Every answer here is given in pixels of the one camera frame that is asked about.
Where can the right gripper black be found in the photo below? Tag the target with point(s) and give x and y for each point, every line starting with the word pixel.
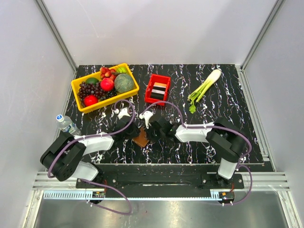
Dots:
pixel 149 136

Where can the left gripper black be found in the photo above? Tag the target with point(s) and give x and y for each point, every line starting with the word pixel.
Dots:
pixel 136 132

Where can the brown leather card holder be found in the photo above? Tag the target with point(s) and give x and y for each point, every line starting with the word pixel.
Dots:
pixel 141 140

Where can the red plastic card box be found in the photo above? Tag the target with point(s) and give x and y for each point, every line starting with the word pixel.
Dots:
pixel 159 79

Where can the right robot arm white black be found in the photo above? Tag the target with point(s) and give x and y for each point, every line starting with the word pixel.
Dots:
pixel 227 140

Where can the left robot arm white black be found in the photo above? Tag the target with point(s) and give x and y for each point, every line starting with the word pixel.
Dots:
pixel 64 156

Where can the green celery stalk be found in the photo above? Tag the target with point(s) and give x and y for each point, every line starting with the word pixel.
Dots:
pixel 197 94

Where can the green cantaloupe melon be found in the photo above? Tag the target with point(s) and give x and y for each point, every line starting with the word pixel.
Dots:
pixel 123 83

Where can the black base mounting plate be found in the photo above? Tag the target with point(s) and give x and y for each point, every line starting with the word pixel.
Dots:
pixel 200 180

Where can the red apple lower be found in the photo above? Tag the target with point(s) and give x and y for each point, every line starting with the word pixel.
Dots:
pixel 90 100

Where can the red apple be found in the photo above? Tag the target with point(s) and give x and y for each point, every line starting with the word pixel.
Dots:
pixel 90 100
pixel 107 84

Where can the red apple upper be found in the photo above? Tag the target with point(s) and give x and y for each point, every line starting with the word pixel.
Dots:
pixel 107 84

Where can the yellow plastic fruit tray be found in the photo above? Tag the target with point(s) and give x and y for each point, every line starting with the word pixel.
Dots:
pixel 76 85

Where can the dark purple grape bunch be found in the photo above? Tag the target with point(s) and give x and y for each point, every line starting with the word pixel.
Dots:
pixel 96 90

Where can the red lychee cluster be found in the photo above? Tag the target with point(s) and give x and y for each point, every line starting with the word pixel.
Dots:
pixel 107 73

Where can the dark green avocado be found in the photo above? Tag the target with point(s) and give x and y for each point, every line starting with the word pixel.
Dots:
pixel 92 80

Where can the clear plastic water bottle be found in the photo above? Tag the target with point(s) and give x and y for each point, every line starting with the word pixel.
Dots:
pixel 66 125

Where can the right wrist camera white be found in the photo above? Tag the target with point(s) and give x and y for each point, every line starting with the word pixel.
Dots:
pixel 146 117

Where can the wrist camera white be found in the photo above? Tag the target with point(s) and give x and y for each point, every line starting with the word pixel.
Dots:
pixel 146 117
pixel 124 112

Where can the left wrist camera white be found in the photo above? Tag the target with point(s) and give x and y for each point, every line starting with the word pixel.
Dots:
pixel 124 112

